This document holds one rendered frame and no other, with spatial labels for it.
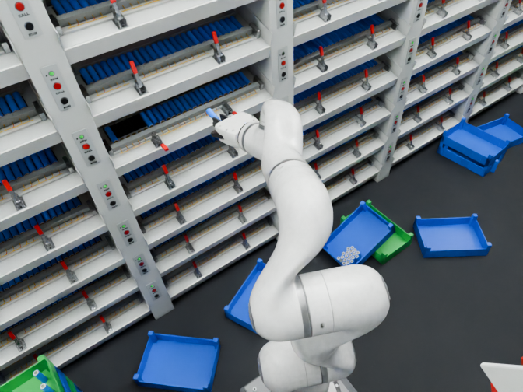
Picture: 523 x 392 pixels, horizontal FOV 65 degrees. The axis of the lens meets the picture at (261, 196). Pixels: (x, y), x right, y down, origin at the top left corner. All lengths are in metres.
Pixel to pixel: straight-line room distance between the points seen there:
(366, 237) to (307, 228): 1.47
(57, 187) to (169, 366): 0.91
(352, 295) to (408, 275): 1.44
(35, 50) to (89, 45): 0.12
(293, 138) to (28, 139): 0.70
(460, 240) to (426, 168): 0.54
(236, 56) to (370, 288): 0.93
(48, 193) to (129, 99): 0.36
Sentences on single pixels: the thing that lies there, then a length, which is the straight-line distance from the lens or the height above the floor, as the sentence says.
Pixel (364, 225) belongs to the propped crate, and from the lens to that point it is 2.11.
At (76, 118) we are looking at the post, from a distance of 1.23.
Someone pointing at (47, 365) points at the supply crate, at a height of 0.45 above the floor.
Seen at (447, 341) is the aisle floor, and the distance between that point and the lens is 1.97.
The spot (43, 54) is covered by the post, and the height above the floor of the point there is 1.26.
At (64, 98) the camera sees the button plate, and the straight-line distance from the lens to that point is 1.19.
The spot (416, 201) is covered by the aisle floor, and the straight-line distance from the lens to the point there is 2.41.
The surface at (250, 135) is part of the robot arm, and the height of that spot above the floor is 1.08.
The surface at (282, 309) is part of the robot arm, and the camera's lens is 0.64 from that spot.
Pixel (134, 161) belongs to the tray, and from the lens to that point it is 1.36.
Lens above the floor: 1.70
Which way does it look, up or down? 46 degrees down
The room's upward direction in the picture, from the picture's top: 5 degrees counter-clockwise
